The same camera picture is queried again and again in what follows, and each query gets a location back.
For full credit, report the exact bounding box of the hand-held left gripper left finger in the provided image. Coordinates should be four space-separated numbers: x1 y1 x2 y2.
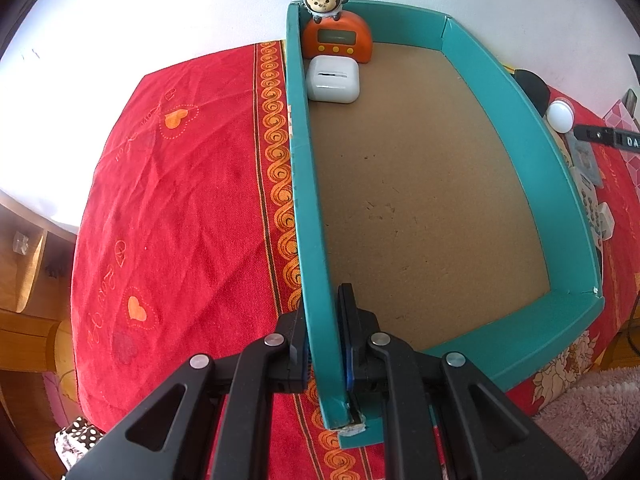
65 302 311 480

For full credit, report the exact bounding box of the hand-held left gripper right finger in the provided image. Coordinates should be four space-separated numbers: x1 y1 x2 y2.
338 283 587 480

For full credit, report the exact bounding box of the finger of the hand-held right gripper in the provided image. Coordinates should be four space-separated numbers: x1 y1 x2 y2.
574 126 616 148

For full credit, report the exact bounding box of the cartoon printed card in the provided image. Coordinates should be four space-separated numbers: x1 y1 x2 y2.
567 137 603 188

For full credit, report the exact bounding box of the white round jar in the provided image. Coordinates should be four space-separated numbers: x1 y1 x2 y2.
546 100 576 133

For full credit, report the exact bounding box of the grey remote control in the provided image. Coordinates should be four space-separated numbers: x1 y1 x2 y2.
575 170 602 241

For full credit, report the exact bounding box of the white charger plug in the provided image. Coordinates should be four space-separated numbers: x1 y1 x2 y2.
595 202 615 239

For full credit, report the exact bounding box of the teal cardboard box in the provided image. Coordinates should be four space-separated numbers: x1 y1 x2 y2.
285 0 606 448

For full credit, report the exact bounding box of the pink cube patterned box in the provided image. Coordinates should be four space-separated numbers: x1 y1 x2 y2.
602 99 640 135

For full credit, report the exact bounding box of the red patterned bedsheet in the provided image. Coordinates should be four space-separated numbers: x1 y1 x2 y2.
70 40 640 480

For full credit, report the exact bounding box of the polka dot cloth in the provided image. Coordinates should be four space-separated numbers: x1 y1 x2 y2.
54 417 108 471

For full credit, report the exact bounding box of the pink fluffy rug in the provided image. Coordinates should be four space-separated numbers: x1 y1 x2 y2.
530 365 640 476

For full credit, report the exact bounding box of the white earbuds case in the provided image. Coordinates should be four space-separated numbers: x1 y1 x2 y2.
306 56 362 105

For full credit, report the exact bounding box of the orange digital timer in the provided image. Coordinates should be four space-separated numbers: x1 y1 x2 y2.
301 11 375 65

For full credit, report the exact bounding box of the wooden cabinet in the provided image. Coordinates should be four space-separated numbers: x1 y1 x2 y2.
0 190 78 371

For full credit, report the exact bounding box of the monkey figurine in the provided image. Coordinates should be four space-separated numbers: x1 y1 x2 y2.
304 0 348 23

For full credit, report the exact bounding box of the black cable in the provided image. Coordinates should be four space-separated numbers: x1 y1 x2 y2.
619 310 640 358

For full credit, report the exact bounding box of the wooden bed frame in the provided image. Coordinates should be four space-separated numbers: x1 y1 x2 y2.
600 305 640 372

